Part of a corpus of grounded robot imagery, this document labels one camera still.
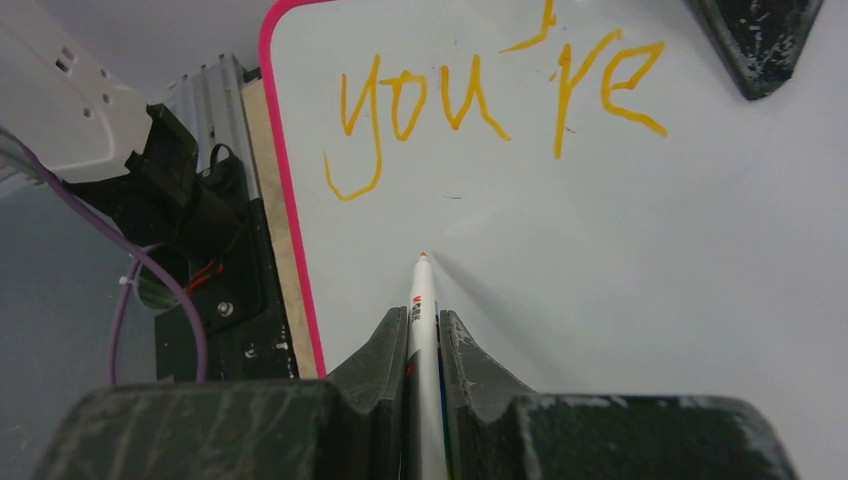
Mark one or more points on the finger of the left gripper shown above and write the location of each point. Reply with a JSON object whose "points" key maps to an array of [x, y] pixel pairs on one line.
{"points": [[758, 41]]}

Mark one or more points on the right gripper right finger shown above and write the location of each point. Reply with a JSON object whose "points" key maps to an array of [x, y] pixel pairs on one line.
{"points": [[500, 428]]}

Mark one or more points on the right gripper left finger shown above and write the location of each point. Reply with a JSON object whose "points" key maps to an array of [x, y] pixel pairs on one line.
{"points": [[345, 426]]}

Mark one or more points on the white marker pen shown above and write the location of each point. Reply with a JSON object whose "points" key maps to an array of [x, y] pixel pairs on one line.
{"points": [[425, 454]]}

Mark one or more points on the pink framed whiteboard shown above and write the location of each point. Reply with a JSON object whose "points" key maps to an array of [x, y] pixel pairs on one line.
{"points": [[602, 208]]}

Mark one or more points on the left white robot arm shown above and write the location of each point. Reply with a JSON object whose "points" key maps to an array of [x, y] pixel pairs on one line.
{"points": [[131, 166]]}

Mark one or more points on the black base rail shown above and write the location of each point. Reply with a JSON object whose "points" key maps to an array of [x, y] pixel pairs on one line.
{"points": [[242, 311]]}

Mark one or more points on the aluminium frame rail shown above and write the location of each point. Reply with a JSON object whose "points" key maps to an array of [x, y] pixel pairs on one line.
{"points": [[210, 105]]}

